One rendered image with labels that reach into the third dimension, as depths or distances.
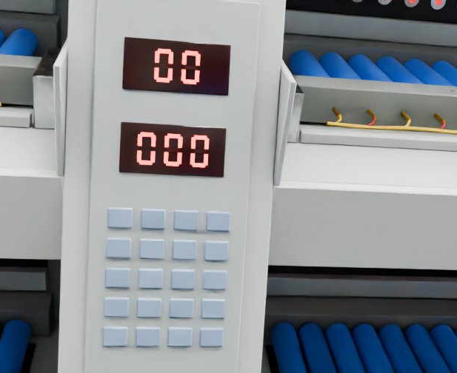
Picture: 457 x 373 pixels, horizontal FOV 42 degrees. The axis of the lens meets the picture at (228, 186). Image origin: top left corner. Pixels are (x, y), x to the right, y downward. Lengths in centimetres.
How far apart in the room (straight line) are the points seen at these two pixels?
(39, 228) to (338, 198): 14
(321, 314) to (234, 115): 23
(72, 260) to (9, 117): 8
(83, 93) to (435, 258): 19
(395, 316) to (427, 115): 17
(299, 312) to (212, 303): 19
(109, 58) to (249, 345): 15
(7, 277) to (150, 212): 21
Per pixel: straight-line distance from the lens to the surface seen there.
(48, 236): 29
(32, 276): 46
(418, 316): 49
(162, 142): 27
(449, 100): 38
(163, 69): 27
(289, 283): 46
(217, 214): 27
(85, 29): 27
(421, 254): 32
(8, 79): 34
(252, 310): 29
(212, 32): 27
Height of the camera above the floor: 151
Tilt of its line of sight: 6 degrees down
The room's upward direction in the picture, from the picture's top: 3 degrees clockwise
